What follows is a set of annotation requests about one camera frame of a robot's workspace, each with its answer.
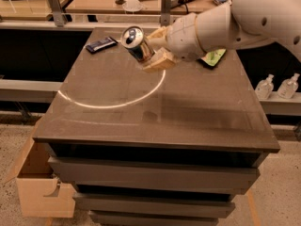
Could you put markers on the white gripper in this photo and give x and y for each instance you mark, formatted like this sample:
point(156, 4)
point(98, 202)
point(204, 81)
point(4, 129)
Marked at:
point(182, 40)

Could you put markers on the red bull can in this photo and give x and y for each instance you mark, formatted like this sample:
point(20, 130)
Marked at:
point(133, 39)

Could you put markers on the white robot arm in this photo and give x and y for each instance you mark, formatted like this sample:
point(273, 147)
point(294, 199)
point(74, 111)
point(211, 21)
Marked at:
point(238, 24)

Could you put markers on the clear plastic lid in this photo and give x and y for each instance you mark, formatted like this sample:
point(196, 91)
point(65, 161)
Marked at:
point(132, 6)

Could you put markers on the green chip bag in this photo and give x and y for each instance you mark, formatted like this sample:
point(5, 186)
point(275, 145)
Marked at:
point(211, 59)

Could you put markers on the dark wrapped candy bar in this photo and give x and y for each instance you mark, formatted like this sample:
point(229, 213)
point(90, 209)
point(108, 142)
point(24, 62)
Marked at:
point(101, 44)

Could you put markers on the grey drawer cabinet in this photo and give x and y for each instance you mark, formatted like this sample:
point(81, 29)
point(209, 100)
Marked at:
point(172, 148)

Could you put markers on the left hand sanitizer bottle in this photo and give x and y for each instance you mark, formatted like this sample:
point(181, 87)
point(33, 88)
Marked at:
point(265, 87)

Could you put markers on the hand sanitizer bottle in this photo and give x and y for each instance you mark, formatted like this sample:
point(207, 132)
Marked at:
point(288, 87)
point(265, 87)

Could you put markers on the right hand sanitizer bottle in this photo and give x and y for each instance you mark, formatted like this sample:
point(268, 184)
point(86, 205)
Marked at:
point(288, 87)

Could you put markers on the cardboard box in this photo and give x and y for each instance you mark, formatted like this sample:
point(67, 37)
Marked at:
point(41, 194)

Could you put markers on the middle metal bracket post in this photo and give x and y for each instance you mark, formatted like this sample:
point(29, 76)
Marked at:
point(165, 12)

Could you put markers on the metal bracket post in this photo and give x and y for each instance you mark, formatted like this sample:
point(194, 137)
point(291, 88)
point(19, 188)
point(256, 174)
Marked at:
point(58, 14)
point(165, 12)

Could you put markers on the left metal bracket post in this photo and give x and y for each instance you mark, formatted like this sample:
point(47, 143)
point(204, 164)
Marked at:
point(58, 14)

